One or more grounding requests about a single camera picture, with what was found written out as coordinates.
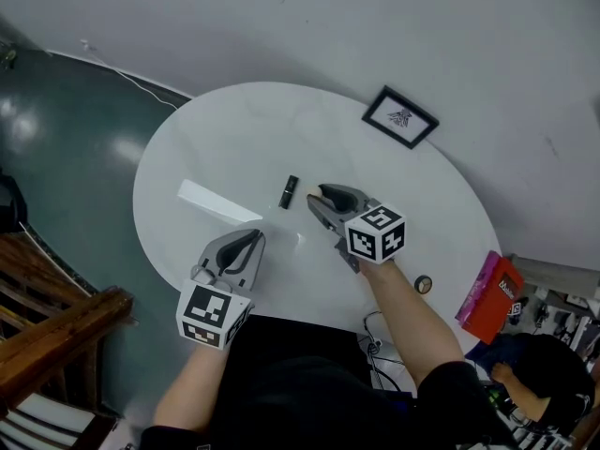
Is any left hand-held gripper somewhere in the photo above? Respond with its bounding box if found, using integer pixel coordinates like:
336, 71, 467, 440
176, 229, 267, 350

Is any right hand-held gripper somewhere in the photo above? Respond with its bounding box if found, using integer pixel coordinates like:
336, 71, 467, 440
307, 183, 407, 275

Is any small black stick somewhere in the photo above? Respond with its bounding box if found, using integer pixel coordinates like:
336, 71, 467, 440
278, 174, 301, 211

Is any person's right forearm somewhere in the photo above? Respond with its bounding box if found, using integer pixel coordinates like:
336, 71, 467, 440
360, 259, 466, 386

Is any person's left forearm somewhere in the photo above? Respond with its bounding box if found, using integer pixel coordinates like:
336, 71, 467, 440
152, 342, 232, 433

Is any white oval table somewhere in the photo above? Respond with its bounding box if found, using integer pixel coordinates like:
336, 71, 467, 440
132, 81, 503, 360

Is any person's black top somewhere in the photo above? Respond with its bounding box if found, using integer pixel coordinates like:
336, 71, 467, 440
140, 314, 521, 450

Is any pink book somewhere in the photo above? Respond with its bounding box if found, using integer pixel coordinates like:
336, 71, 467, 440
454, 249, 501, 325

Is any wooden bench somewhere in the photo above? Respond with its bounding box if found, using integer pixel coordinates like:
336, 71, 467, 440
0, 232, 135, 421

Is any grey shelf unit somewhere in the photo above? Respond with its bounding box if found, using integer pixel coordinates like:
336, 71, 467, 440
510, 253, 600, 321

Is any black chair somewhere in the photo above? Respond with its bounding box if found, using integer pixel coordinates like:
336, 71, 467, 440
0, 166, 28, 234

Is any white slatted rack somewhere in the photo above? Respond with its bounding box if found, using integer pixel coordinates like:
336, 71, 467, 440
0, 394, 96, 450

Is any black picture frame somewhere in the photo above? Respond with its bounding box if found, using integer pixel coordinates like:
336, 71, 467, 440
360, 84, 441, 151

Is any tangle of floor cables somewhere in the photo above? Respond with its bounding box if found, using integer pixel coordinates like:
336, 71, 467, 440
363, 310, 410, 393

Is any white power cable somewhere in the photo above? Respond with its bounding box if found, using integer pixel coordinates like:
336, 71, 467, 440
83, 44, 180, 111

